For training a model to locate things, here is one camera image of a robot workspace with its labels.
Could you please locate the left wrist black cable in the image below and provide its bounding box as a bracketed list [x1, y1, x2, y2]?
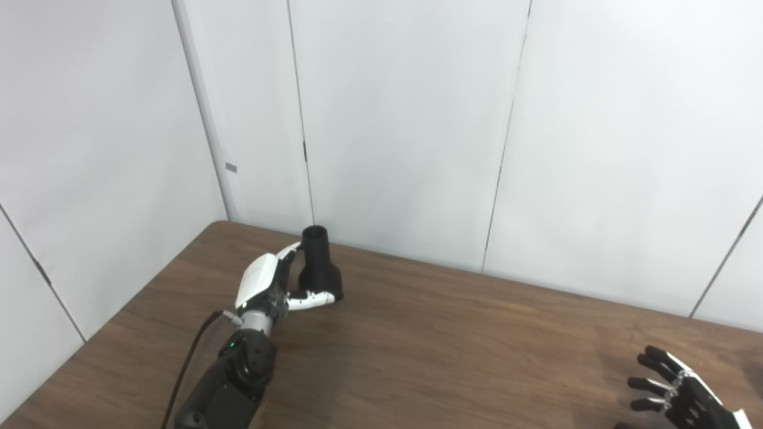
[160, 310, 243, 429]

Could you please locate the black funnel-shaped nozzle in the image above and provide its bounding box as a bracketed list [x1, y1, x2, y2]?
[297, 225, 345, 303]

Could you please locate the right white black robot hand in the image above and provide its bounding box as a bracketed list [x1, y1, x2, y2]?
[614, 346, 755, 429]

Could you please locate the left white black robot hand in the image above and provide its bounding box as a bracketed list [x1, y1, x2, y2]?
[234, 241, 345, 319]

